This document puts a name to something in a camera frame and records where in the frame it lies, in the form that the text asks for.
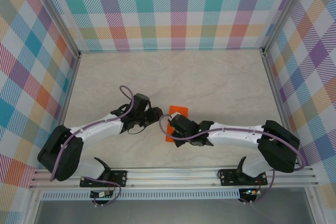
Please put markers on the orange paper sheet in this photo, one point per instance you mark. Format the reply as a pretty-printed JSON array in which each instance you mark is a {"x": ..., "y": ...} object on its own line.
[{"x": 181, "y": 111}]

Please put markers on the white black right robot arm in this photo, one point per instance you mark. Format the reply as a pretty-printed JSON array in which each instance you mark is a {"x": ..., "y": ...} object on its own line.
[{"x": 231, "y": 138}]

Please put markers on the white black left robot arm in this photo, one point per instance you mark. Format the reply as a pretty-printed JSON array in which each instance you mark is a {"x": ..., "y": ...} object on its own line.
[{"x": 105, "y": 130}]

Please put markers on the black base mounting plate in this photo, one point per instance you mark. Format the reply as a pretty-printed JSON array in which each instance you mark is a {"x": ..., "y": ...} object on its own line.
[
  {"x": 224, "y": 180},
  {"x": 119, "y": 175}
]

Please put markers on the grey metal panel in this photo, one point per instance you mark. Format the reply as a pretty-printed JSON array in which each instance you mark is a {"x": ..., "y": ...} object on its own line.
[{"x": 170, "y": 212}]

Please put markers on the circuit board with green light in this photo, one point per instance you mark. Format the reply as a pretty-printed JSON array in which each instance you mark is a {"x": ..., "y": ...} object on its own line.
[{"x": 252, "y": 192}]

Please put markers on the small black circuit board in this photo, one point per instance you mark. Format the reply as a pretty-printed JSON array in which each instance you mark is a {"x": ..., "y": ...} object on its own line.
[{"x": 101, "y": 194}]

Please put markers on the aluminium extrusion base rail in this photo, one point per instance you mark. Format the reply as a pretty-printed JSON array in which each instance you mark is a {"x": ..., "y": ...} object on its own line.
[{"x": 170, "y": 176}]

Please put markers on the aluminium frame floor rail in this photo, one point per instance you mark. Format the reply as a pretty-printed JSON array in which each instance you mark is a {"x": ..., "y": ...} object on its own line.
[
  {"x": 280, "y": 103},
  {"x": 69, "y": 90},
  {"x": 170, "y": 50}
]

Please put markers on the short aluminium frame post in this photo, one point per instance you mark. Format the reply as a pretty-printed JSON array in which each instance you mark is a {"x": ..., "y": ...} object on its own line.
[
  {"x": 32, "y": 208},
  {"x": 313, "y": 205}
]

